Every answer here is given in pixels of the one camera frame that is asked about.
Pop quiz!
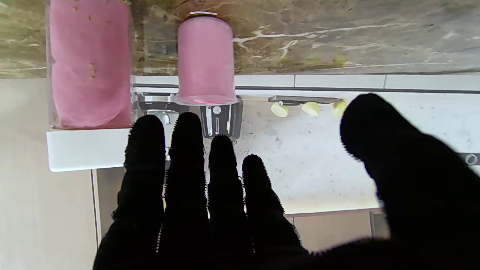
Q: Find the black espresso machine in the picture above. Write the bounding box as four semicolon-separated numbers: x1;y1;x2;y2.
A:
132;88;190;126

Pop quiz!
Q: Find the pink container with white lid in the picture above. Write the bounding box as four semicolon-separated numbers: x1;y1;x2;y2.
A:
46;0;135;173

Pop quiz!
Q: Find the black wall power strip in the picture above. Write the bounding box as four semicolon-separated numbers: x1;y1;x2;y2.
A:
458;153;480;166

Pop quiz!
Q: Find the dark cutting board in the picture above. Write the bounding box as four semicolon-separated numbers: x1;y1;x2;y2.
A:
268;95;340;106

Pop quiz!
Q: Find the pink measuring cup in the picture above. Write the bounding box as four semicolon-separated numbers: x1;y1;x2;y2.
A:
175;14;238;106

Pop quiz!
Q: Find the yellow lemon piece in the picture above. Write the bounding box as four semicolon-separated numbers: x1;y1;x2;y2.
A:
331;98;348;116
270;102;290;118
301;102;320;116

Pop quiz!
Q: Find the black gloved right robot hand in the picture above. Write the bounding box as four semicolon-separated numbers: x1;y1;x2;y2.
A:
94;93;480;270

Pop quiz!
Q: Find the tall brown cabinet panel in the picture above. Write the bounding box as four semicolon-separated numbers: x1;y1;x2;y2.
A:
0;78;99;270

